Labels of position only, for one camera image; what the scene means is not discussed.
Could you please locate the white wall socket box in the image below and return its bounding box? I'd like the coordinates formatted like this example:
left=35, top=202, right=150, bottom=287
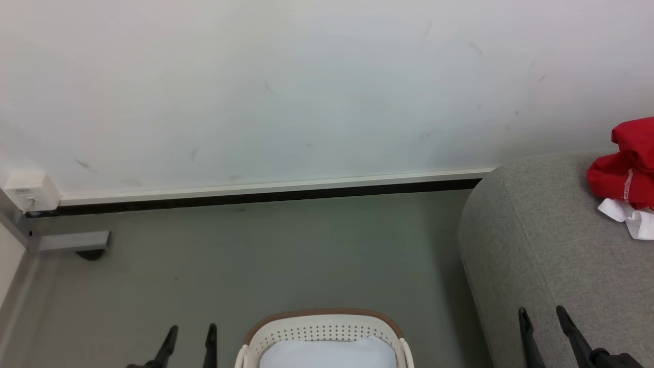
left=3, top=170, right=62, bottom=213

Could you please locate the light blue garment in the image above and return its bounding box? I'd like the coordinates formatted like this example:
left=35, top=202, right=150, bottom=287
left=258, top=335, right=399, bottom=368

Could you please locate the cream laundry basket brown rim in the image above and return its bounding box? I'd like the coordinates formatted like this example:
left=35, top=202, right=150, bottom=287
left=234, top=308, right=415, bottom=368

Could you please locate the white garment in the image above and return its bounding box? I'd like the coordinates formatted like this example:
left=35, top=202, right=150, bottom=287
left=597, top=198, right=654, bottom=241

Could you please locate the red garment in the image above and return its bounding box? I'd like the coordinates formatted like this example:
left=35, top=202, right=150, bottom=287
left=586, top=117, right=654, bottom=211

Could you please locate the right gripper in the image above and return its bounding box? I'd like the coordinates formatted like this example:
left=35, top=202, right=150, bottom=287
left=518, top=305, right=645, bottom=368

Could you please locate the grey fabric sofa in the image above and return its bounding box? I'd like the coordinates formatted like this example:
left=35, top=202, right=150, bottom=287
left=457, top=151, right=654, bottom=368

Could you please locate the black and white baseboard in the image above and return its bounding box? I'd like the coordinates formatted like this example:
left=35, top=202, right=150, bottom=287
left=26, top=167, right=496, bottom=218

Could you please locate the grey metal frame leg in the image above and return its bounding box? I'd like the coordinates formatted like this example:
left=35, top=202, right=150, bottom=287
left=0, top=189, right=112, bottom=256

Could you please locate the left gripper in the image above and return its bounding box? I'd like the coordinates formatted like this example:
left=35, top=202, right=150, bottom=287
left=126, top=323, right=218, bottom=368

